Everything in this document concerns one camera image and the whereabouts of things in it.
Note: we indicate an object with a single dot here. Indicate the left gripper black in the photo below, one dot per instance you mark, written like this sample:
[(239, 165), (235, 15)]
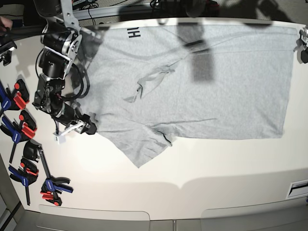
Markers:
[(301, 48)]

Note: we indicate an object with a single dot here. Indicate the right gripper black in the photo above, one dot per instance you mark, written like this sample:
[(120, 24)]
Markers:
[(87, 126)]

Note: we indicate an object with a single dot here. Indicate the grey T-shirt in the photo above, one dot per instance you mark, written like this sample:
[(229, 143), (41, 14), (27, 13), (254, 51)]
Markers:
[(149, 85)]

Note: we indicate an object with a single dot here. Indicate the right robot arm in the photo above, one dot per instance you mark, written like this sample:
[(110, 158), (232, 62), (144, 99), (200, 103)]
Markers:
[(61, 38)]

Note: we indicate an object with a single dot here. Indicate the person hand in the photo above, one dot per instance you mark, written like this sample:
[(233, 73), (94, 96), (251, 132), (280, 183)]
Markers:
[(5, 23)]

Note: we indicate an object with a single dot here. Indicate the long bar clamp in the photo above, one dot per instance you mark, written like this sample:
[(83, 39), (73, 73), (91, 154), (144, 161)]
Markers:
[(52, 186)]

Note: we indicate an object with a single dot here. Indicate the blue red clamp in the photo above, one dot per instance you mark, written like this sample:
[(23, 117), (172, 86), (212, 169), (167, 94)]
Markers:
[(24, 131), (26, 174), (14, 100)]

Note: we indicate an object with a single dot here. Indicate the top blue red clamp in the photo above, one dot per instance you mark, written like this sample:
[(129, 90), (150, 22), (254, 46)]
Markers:
[(14, 100)]

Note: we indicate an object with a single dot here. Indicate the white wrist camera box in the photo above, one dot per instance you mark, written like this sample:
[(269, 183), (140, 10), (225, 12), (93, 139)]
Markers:
[(60, 139)]

